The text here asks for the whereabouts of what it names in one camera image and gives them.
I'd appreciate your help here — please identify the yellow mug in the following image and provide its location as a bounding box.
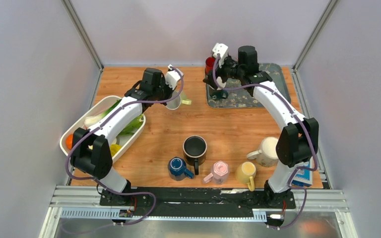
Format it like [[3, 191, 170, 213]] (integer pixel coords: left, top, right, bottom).
[[235, 162, 256, 191]]

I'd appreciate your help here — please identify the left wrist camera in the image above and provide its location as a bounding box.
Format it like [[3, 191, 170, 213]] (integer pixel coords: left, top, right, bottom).
[[165, 64, 183, 90]]

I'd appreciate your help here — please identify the navy blue mug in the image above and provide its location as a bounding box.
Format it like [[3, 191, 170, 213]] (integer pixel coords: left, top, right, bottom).
[[167, 157, 194, 181]]

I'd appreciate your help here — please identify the cream white mug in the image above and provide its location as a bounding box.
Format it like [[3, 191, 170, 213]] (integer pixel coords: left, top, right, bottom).
[[246, 136, 279, 168]]

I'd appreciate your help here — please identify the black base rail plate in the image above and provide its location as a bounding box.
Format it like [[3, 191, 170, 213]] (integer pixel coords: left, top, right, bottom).
[[99, 187, 296, 218]]

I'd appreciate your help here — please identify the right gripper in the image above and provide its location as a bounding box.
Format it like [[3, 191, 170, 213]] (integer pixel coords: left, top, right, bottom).
[[202, 54, 244, 90]]

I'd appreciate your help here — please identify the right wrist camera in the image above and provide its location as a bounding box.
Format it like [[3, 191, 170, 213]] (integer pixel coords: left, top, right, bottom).
[[212, 43, 229, 67]]

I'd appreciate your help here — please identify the pink faceted mug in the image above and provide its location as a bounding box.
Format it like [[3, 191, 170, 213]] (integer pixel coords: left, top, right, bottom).
[[203, 161, 229, 185]]

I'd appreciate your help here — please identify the light green faceted mug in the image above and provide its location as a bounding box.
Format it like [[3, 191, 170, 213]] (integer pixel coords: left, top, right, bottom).
[[166, 91, 192, 110]]

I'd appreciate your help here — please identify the white oval vegetable dish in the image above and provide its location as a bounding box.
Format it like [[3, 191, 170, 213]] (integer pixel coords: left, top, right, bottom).
[[59, 95, 146, 163]]

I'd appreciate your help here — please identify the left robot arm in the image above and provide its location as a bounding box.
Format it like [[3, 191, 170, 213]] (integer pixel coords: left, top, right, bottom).
[[65, 65, 184, 206]]

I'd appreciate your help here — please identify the bok choy vegetable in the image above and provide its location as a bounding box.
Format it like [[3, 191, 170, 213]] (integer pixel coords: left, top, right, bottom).
[[84, 100, 120, 128]]

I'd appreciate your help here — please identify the floral blue tray mat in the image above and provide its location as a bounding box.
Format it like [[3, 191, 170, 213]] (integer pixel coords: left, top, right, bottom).
[[206, 63, 292, 109]]

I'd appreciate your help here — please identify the small orange pumpkin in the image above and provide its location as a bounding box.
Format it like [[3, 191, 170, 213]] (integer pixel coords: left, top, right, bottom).
[[65, 134, 73, 150]]

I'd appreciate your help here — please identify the blue and white box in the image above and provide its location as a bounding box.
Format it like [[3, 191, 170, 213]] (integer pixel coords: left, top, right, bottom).
[[292, 158, 314, 187]]

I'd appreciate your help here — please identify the dark green mug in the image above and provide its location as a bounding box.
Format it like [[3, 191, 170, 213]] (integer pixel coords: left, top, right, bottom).
[[208, 80, 229, 101]]

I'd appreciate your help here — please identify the black mug with gold rim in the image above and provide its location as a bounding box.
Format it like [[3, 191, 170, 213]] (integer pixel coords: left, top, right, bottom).
[[183, 135, 207, 175]]

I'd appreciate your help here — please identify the red mug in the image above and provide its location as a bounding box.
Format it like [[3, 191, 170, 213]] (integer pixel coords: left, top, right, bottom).
[[205, 57, 215, 75]]

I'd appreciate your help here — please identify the green leafy vegetable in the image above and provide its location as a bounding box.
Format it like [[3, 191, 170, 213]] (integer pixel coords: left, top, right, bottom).
[[118, 114, 144, 136]]

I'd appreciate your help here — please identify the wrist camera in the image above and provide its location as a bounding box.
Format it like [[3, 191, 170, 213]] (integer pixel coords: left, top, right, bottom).
[[165, 64, 183, 90], [212, 43, 229, 67]]

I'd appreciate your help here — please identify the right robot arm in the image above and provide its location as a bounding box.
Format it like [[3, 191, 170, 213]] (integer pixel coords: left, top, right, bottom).
[[208, 43, 319, 207]]

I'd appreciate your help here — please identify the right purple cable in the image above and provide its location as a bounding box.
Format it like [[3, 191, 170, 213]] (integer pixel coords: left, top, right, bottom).
[[212, 56, 319, 230]]

